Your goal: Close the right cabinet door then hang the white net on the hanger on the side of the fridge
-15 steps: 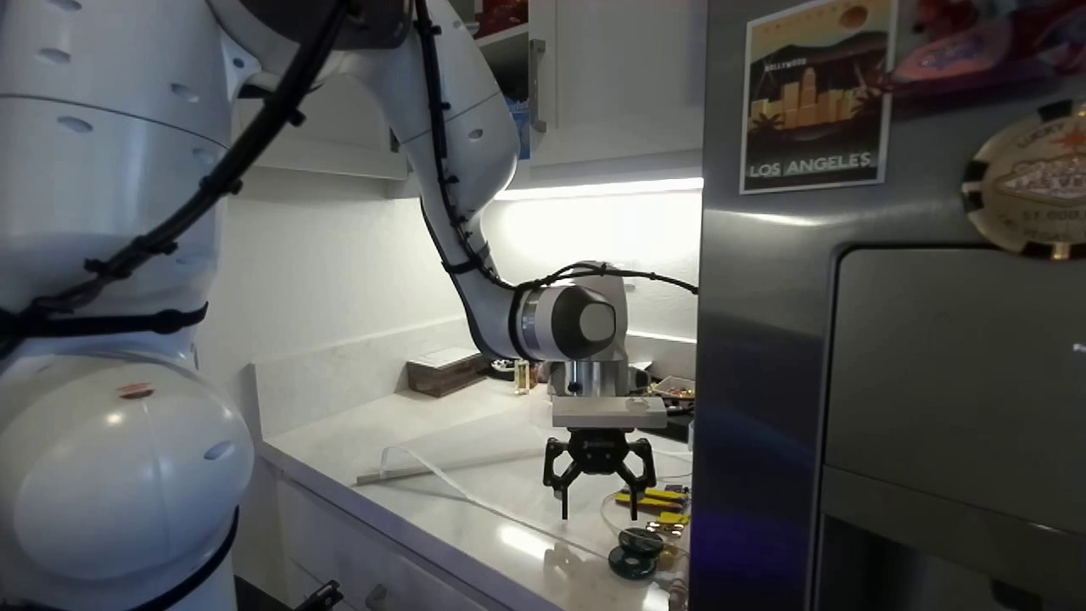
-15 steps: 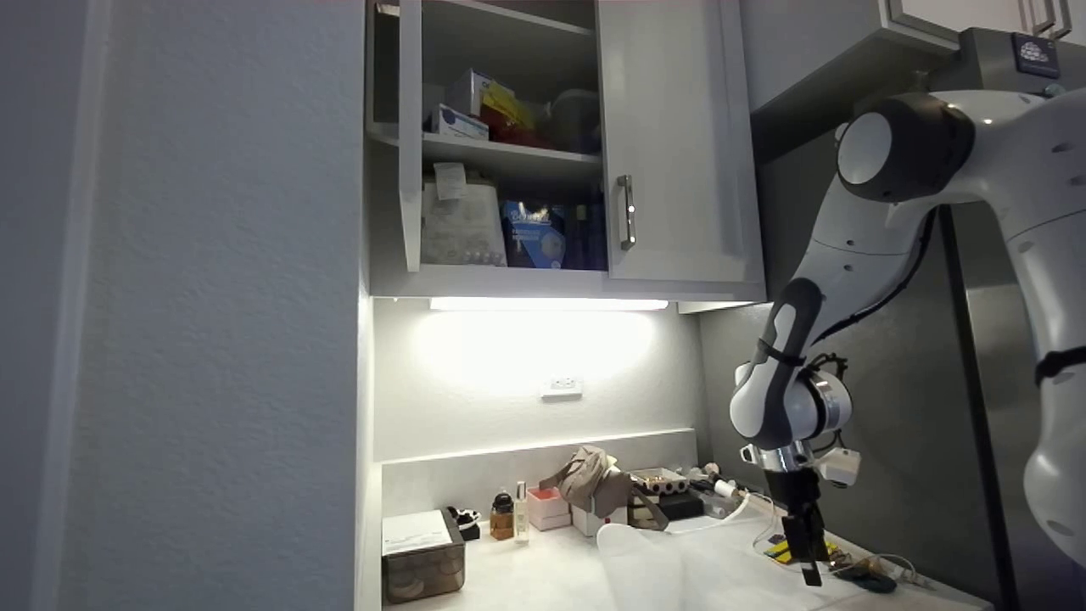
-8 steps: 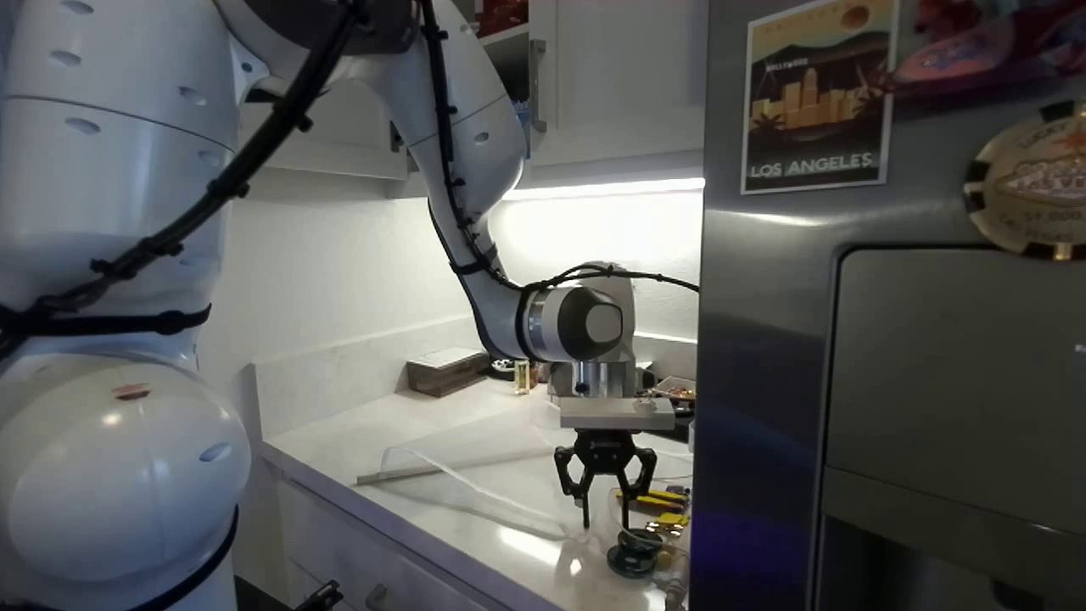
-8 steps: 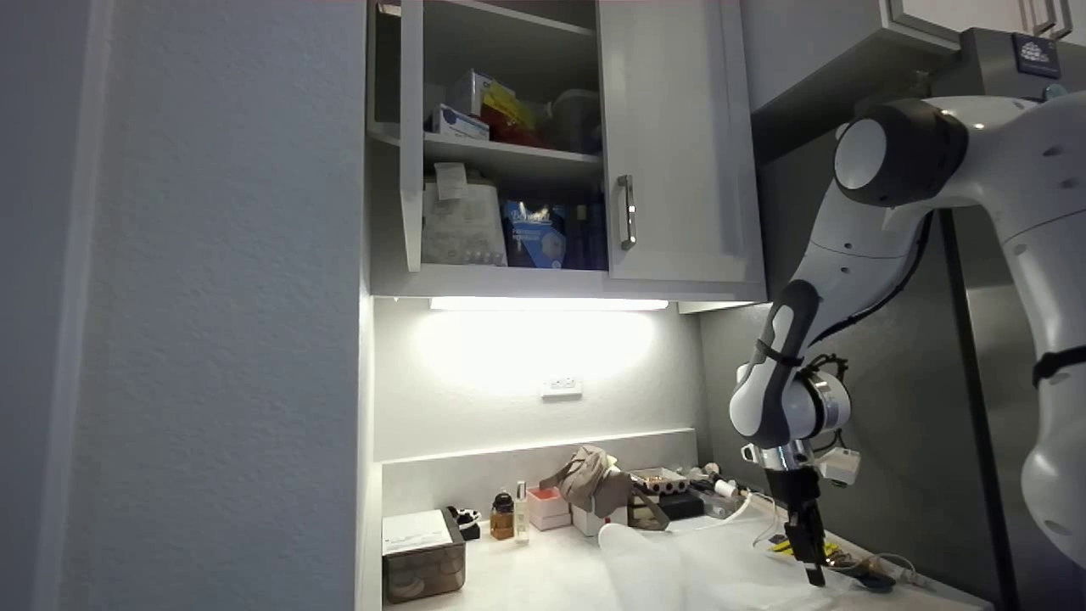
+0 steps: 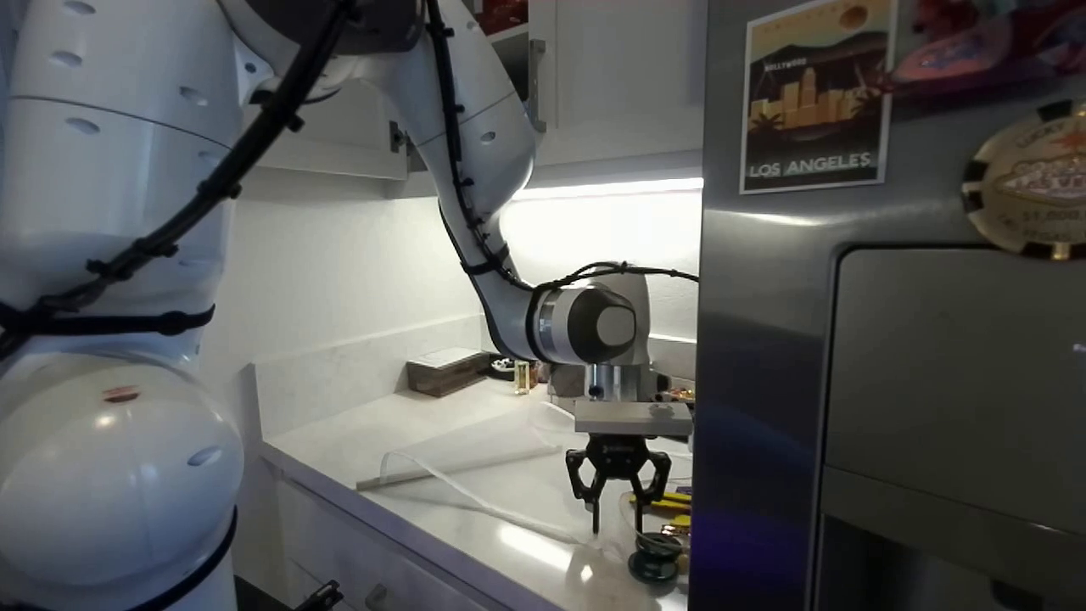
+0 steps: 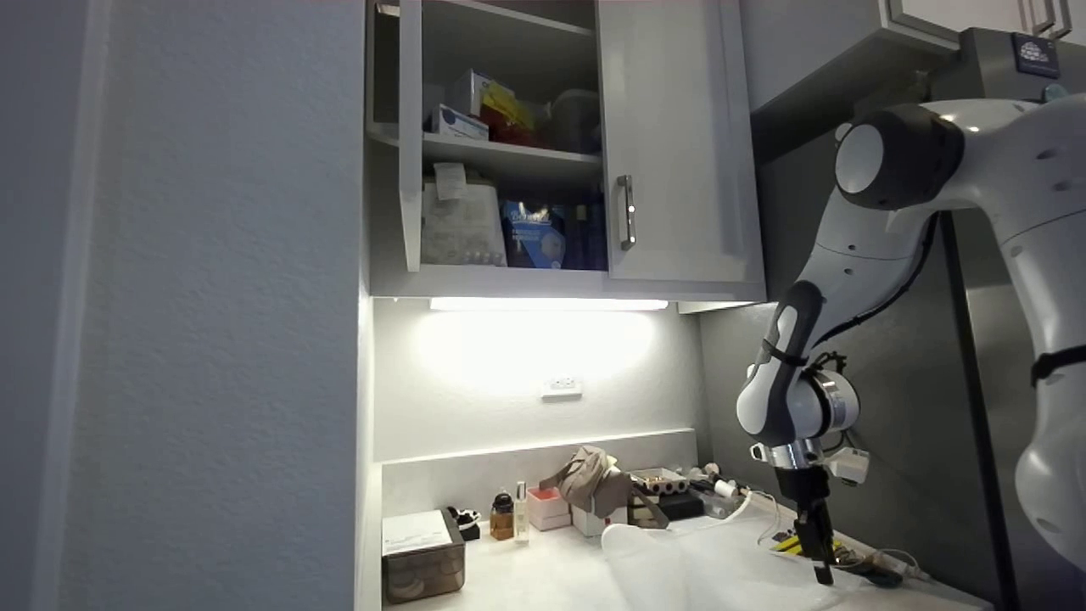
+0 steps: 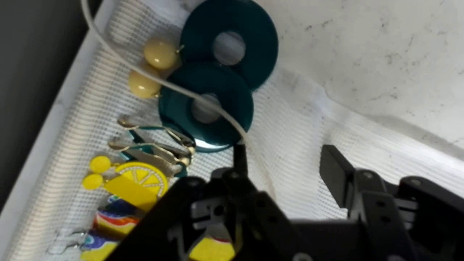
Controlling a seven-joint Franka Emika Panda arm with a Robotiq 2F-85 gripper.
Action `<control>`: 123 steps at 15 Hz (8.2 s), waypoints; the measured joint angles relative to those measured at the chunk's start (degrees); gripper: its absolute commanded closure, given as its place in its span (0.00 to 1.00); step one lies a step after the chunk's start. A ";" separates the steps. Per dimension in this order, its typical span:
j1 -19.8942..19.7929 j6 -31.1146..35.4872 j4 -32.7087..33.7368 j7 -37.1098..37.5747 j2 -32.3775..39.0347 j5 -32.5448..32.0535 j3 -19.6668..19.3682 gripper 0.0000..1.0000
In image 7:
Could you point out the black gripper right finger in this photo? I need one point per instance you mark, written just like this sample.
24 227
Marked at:
410 217

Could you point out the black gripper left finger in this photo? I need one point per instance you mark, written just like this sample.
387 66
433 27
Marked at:
217 217

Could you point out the stainless steel refrigerator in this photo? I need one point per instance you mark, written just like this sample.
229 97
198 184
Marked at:
29 72

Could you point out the yellow lemon earring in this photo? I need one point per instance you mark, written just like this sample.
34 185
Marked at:
127 190
145 175

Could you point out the clear plastic bag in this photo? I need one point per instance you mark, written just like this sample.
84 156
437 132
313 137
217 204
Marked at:
298 124

